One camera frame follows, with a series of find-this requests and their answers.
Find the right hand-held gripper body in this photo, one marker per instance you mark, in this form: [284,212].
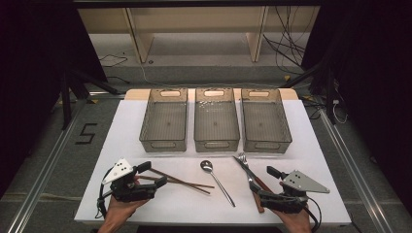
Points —
[285,202]

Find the light wooden desk frame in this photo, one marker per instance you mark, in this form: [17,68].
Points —
[142,42]

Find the aluminium floor rail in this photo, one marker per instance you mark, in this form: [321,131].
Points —
[42,181]
[356,174]

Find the white table sheet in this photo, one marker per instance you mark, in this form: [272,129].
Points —
[181,207]

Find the person's right hand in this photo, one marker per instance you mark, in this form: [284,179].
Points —
[296,220]

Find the person's left hand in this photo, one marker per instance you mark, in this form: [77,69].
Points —
[118,212]

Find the grey transparent plastic bin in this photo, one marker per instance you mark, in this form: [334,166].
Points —
[216,126]
[165,126]
[265,126]

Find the silver metal spoon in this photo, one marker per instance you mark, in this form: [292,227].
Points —
[206,165]

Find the black metal stand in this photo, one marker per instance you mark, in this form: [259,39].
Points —
[65,103]
[329,97]

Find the brown wooden chopstick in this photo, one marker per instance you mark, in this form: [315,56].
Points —
[191,185]
[188,184]

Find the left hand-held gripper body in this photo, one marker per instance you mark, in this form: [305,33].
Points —
[129,191]

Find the black curtain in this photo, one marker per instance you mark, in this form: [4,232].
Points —
[379,81]
[32,81]

